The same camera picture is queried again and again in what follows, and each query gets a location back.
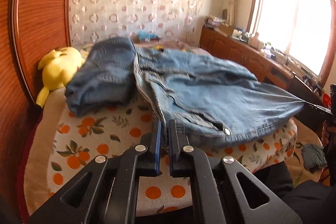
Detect person's right hand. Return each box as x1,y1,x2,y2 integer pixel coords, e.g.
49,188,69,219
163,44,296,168
321,121,336,147

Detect blue denim jeans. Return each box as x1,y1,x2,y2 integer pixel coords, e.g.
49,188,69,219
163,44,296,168
65,37,304,147

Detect dark green cloth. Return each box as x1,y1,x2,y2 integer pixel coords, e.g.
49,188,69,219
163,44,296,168
301,144,327,169

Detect orange print white bedsheet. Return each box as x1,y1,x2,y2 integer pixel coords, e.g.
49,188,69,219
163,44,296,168
24,89,297,216

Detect long wooden sideboard cabinet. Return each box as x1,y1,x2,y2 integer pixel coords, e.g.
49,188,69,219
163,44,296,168
199,27,293,89

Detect floral brown blanket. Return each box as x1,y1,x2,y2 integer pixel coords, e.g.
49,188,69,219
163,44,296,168
135,41,211,56

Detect cardboard box on sideboard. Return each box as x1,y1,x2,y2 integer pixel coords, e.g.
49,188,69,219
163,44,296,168
219,24,234,36

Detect window with wooden frame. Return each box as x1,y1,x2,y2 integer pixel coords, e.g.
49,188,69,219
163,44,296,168
247,0,335,85

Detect yellow plush toy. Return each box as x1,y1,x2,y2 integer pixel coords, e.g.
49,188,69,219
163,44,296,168
36,47,85,107

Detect circle pattern lace curtain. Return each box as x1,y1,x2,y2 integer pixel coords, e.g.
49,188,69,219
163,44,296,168
69,0,204,46

